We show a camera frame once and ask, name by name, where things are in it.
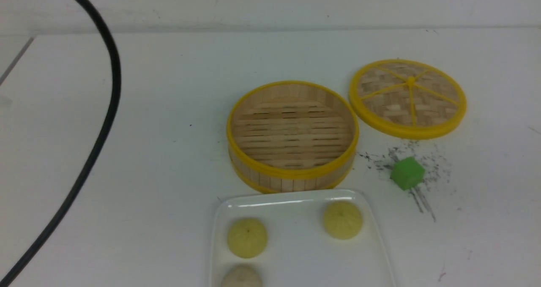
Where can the yellow steamed bun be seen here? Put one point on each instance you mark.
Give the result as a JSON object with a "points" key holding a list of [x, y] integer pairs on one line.
{"points": [[342, 220], [247, 238]]}

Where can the pale white steamed bun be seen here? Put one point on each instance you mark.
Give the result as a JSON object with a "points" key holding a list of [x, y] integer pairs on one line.
{"points": [[242, 276]]}

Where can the bamboo steamer basket yellow rim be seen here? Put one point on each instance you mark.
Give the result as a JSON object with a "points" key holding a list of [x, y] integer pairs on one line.
{"points": [[292, 136]]}

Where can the woven bamboo steamer lid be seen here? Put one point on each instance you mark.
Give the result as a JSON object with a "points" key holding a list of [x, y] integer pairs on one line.
{"points": [[407, 99]]}

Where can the green foam cube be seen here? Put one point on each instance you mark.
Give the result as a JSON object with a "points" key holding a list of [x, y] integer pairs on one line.
{"points": [[407, 173]]}

